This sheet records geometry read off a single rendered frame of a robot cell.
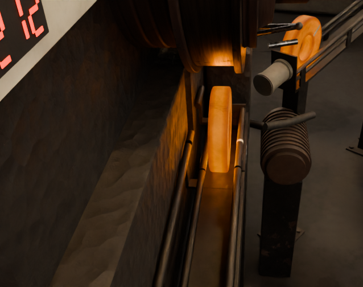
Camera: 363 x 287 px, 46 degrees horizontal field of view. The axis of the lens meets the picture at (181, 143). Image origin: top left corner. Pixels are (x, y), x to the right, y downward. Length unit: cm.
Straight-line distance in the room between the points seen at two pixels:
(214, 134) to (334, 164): 127
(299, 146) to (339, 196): 70
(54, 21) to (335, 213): 149
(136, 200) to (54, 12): 21
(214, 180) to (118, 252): 41
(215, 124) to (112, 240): 35
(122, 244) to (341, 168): 157
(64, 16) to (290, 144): 84
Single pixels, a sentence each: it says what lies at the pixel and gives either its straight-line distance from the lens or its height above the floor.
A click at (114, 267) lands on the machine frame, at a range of 41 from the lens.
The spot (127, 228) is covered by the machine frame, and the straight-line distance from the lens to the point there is 44.
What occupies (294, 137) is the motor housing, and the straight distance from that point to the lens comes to 115.
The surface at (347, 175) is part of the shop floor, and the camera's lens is 190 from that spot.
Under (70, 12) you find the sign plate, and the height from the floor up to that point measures 107.
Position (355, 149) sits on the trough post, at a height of 1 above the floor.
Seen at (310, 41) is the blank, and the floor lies 71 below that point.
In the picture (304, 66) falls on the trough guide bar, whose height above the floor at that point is 67.
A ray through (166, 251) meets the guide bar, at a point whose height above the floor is 75.
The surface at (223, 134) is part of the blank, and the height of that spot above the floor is 77.
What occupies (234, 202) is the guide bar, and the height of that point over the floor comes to 71.
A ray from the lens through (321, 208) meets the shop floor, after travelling 173.
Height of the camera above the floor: 119
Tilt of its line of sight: 36 degrees down
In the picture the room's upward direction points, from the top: 5 degrees counter-clockwise
